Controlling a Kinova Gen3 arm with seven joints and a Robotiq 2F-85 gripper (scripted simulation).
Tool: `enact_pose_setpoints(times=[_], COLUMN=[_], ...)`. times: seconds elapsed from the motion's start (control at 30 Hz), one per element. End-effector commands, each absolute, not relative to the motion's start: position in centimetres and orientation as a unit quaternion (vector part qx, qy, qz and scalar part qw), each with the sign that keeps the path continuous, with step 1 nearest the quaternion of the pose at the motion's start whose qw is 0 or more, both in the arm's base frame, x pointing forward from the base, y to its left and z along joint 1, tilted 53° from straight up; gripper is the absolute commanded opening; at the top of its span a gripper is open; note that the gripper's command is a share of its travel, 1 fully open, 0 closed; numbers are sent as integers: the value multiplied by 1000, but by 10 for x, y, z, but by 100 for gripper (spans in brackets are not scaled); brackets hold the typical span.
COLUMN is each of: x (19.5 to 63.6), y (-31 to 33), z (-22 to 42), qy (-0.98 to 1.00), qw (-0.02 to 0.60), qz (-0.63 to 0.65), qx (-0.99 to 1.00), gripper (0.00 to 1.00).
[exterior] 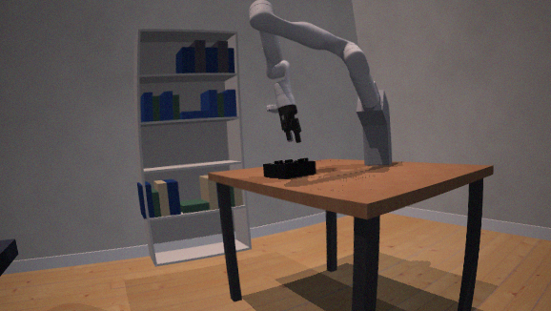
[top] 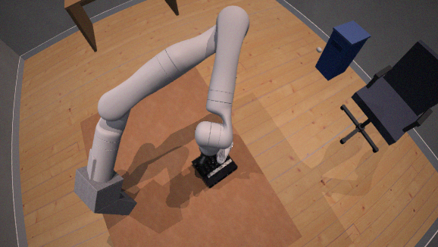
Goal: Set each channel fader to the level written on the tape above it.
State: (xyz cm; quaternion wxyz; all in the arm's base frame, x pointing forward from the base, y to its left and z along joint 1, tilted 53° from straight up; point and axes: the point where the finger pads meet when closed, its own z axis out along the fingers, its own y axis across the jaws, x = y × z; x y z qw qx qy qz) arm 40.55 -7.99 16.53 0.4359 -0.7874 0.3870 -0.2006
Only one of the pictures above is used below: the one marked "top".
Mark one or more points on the black lighting desk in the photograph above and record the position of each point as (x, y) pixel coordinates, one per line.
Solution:
(212, 171)

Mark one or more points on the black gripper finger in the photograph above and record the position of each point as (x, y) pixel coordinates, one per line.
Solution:
(202, 160)

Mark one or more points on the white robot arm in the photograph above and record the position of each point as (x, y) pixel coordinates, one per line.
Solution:
(173, 62)

